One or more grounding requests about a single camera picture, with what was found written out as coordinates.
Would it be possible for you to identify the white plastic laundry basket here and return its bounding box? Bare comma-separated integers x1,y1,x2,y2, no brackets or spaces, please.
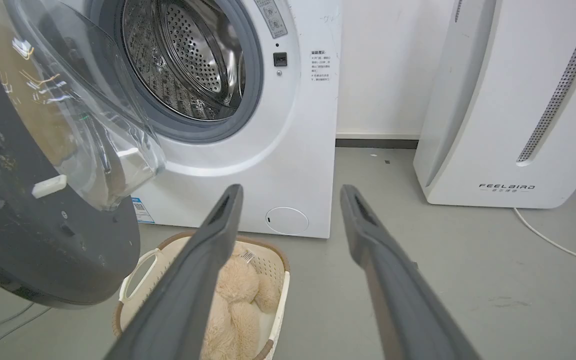
113,231,291,360

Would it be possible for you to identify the white front-load washing machine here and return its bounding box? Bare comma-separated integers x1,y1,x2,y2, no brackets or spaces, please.
61,0,343,239

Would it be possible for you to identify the beige plush toy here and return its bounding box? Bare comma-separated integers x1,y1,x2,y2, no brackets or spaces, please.
200,243,282,360

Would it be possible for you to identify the white power cable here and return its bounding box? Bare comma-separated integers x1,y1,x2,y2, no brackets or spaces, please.
513,161,576,264

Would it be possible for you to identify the white Feelbird air purifier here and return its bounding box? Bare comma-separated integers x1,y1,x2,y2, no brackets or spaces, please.
413,0,576,209

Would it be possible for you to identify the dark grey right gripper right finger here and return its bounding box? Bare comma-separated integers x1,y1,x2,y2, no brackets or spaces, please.
340,184,482,360

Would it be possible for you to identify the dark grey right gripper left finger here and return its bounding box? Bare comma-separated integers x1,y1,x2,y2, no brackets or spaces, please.
104,184,245,360

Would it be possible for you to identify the dark grey washing machine door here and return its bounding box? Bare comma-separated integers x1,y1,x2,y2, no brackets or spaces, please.
0,0,167,308

